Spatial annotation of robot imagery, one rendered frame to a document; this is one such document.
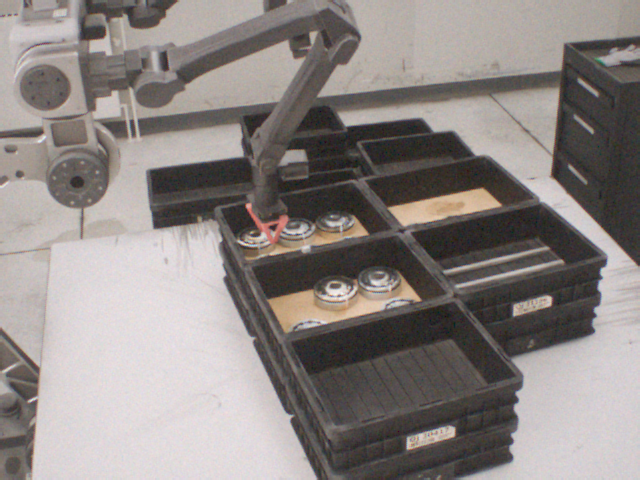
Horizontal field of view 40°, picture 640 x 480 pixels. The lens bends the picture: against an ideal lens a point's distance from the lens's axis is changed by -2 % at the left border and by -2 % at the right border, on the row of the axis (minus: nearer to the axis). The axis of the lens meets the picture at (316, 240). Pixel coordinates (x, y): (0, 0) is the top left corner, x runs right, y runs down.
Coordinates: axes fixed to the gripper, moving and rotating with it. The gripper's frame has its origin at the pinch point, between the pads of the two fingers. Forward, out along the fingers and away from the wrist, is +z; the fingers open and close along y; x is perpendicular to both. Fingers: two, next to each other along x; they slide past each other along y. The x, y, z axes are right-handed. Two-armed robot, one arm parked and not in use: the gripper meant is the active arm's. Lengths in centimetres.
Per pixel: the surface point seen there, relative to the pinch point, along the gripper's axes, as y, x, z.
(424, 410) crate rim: -69, -3, 1
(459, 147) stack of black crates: 85, -112, 38
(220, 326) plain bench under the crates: 2.0, 13.5, 24.8
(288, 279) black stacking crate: -10.3, -0.6, 7.1
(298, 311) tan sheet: -17.8, 0.3, 11.2
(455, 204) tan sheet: 8, -59, 11
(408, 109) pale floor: 241, -182, 97
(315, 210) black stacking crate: 17.9, -20.7, 8.0
